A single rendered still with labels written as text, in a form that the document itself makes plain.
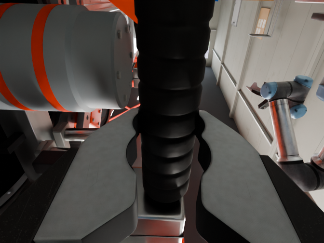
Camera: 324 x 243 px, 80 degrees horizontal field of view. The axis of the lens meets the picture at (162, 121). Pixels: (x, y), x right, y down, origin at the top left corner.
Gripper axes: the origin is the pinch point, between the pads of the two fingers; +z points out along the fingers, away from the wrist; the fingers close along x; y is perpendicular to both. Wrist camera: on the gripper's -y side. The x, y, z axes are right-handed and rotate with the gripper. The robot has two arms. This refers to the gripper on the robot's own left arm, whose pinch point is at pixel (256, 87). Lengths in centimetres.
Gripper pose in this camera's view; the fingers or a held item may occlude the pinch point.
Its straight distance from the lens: 137.1
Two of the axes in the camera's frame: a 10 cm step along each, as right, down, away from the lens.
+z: -1.7, -5.3, 8.3
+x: -9.7, -0.4, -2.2
